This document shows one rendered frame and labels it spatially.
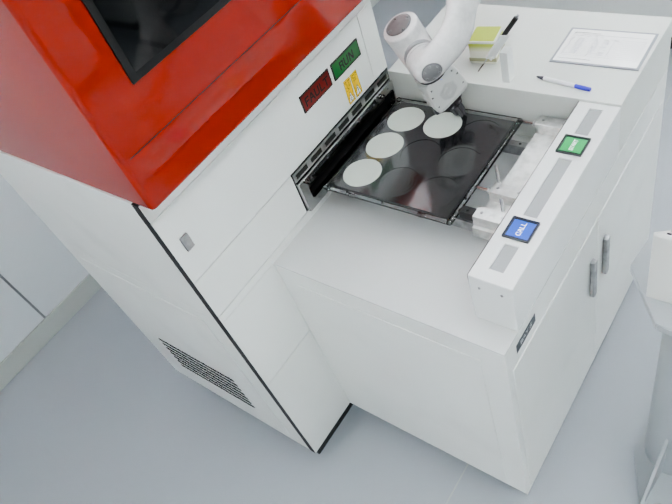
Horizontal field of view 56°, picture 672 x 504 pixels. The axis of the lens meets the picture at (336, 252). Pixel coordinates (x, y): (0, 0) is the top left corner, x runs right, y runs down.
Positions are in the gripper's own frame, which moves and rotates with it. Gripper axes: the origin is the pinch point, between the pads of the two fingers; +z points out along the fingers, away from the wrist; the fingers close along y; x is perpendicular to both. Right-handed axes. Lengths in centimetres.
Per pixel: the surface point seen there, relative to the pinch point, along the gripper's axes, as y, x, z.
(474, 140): -3.9, -10.9, 0.9
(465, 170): -11.4, -18.0, -1.8
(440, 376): -50, -43, 16
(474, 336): -37, -52, -3
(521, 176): -3.9, -27.3, 3.0
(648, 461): -31, -69, 85
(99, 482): -173, 33, 34
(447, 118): -3.3, 1.1, 1.0
